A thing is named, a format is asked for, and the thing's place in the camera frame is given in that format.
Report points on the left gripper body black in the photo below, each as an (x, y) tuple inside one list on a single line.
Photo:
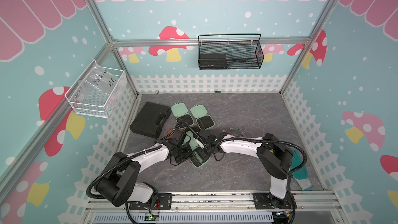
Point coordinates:
[(182, 154)]

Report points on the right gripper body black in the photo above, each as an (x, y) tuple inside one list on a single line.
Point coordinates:
[(208, 148)]

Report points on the green clipper case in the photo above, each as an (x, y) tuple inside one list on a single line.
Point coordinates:
[(182, 115), (199, 155), (204, 120)]

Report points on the brown clipper case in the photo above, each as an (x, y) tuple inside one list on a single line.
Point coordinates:
[(185, 130)]

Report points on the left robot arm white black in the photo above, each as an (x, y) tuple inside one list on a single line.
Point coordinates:
[(118, 181)]

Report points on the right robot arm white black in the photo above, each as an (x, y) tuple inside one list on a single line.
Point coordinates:
[(279, 158)]

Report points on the black plastic tool case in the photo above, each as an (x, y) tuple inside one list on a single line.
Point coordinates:
[(150, 120)]

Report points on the black box in basket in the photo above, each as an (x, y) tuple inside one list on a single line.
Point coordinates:
[(212, 61)]

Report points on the black wire mesh basket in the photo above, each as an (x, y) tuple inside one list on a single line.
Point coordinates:
[(243, 51)]

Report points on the clear acrylic wall bin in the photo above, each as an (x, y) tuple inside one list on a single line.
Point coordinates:
[(97, 91)]

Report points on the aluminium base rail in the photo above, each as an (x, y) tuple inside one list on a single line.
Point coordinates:
[(230, 201)]

